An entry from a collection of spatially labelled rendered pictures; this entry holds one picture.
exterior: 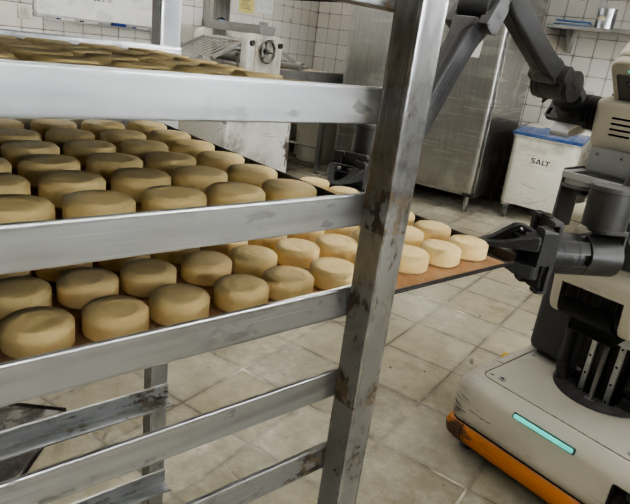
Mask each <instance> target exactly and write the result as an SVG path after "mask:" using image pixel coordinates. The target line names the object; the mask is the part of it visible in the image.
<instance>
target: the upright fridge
mask: <svg viewBox="0 0 630 504"><path fill-rule="evenodd" d="M529 2H530V4H531V6H532V8H533V10H534V12H535V14H536V16H537V18H538V20H539V22H540V23H541V25H543V21H544V17H545V13H546V8H547V4H548V0H529ZM393 15H394V13H393V12H388V11H383V10H378V9H373V8H368V7H363V6H358V5H353V8H352V15H351V23H350V30H349V38H348V45H347V53H346V60H345V68H344V75H343V83H342V84H345V85H359V86H372V87H382V85H383V79H384V72H385V66H386V60H387V53H388V47H389V40H390V34H391V28H392V21H393ZM529 69H530V67H529V65H528V64H527V62H526V60H525V58H524V57H523V55H522V53H521V52H520V50H519V48H518V47H517V45H516V43H515V41H514V40H513V38H512V36H511V35H510V33H509V31H508V30H507V28H506V26H505V24H504V23H502V25H501V26H500V28H499V30H498V32H497V34H496V35H495V36H494V35H486V37H485V38H484V40H483V44H482V48H481V52H480V56H479V58H476V57H470V58H469V60H468V62H467V64H466V66H465V67H464V69H463V71H462V73H461V74H460V76H459V78H458V80H457V82H456V83H455V85H454V87H453V89H452V90H451V92H450V94H449V96H448V98H447V99H446V101H445V103H444V105H443V106H442V108H441V110H440V112H439V114H438V115H437V117H436V119H435V121H434V122H433V124H432V126H431V128H430V129H429V131H428V133H427V135H426V137H425V139H424V141H423V143H422V148H421V154H420V159H419V165H418V170H417V175H416V181H415V183H416V184H420V185H424V186H428V187H432V188H436V189H440V190H444V191H447V192H451V193H455V194H459V195H462V196H464V197H463V202H462V206H463V208H461V211H464V212H466V210H467V209H465V208H466V206H468V202H469V198H475V197H478V196H480V195H483V194H485V193H488V195H489V197H488V198H487V200H490V201H492V198H491V197H492V196H493V194H494V190H496V189H498V188H501V187H503V186H504V182H505V178H506V173H507V169H508V164H509V160H510V156H511V151H512V147H513V142H514V138H515V136H514V133H513V131H514V130H516V129H517V128H518V125H519V121H520V117H521V112H522V108H523V104H524V100H525V96H526V92H527V87H528V83H529V77H528V75H527V74H528V71H529ZM355 126H356V124H337V128H336V136H335V143H334V151H333V158H332V160H331V162H334V157H335V153H334V152H335V151H336V150H343V151H349V152H352V151H351V149H352V143H353V138H354V132H355Z"/></svg>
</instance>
